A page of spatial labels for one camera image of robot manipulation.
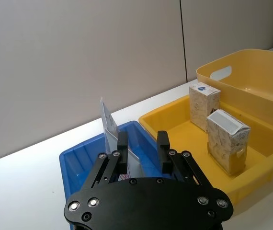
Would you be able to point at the upright white printed card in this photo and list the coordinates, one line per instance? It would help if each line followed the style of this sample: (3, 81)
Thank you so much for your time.
(108, 122)

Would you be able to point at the blue plastic bin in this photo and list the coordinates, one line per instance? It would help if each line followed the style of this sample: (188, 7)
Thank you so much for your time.
(79, 158)

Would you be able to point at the white sheet with red marks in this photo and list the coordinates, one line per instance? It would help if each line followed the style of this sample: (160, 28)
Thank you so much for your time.
(133, 165)

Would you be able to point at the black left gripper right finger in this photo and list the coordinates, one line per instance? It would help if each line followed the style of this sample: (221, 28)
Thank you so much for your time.
(163, 153)

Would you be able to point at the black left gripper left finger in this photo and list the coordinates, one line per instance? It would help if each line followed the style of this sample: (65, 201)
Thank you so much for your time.
(122, 155)

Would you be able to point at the beige carton with silver top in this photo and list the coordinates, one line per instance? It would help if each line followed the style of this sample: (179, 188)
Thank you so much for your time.
(220, 141)

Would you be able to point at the shallow yellow plastic bin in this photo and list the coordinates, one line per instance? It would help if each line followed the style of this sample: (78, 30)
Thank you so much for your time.
(189, 141)

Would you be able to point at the beige carton with blue mark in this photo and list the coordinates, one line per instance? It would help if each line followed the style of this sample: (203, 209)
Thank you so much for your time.
(200, 107)

